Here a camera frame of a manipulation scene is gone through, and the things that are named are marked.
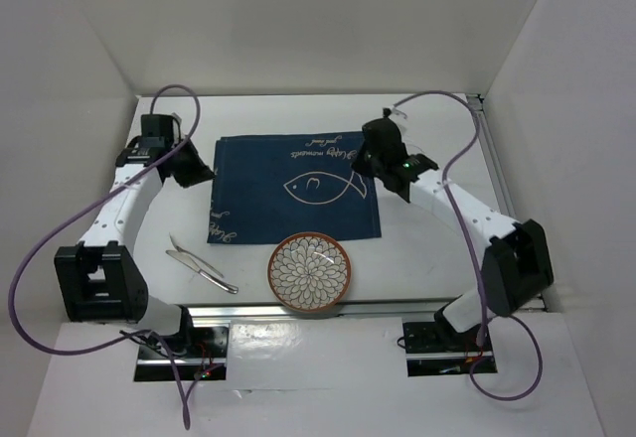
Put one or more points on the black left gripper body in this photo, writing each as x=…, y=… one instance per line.
x=181, y=158

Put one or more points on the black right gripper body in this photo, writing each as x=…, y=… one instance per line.
x=362, y=147

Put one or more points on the blue fish placemat cloth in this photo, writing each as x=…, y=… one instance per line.
x=268, y=187

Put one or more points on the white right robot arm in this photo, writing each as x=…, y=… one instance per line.
x=512, y=258

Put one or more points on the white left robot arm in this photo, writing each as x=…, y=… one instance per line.
x=98, y=277

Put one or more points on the silver fork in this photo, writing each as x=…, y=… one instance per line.
x=195, y=257

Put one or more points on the floral ceramic plate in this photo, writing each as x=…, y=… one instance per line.
x=309, y=272

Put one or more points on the silver table knife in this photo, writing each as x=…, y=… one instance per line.
x=193, y=265

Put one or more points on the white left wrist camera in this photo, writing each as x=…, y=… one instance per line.
x=177, y=122

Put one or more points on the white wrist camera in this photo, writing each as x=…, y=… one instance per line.
x=403, y=126
x=177, y=122

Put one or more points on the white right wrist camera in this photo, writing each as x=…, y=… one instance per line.
x=403, y=126

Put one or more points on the aluminium right side rail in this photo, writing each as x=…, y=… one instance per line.
x=495, y=193

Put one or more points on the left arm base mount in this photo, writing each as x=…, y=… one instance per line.
x=199, y=353

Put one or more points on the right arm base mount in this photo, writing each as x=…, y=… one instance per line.
x=429, y=353

